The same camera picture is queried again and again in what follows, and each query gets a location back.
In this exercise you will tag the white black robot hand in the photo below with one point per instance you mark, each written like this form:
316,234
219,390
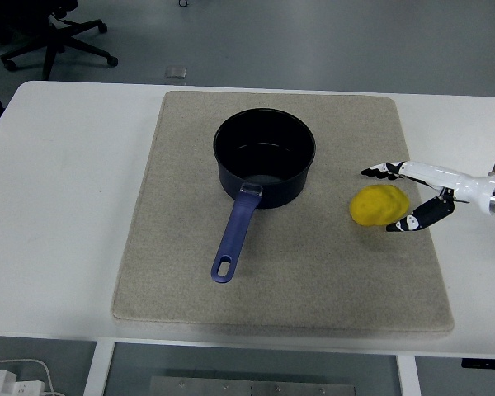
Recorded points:
437,175

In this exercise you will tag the white power adapter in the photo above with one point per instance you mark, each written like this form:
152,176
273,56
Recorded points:
12,385

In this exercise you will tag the silver floor outlet plate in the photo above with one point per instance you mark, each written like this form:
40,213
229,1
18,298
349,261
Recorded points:
175,72

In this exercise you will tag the white table leg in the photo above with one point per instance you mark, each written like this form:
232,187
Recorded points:
97,371
408,377

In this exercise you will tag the black table control panel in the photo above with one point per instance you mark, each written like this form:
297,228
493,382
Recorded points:
486,364

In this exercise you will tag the black office chair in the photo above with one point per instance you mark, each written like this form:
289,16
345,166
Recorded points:
53,37

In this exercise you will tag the beige rectangular mat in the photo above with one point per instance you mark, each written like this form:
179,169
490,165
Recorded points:
280,268

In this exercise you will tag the grey metal plate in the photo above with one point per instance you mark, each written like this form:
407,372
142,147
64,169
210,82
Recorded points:
251,387

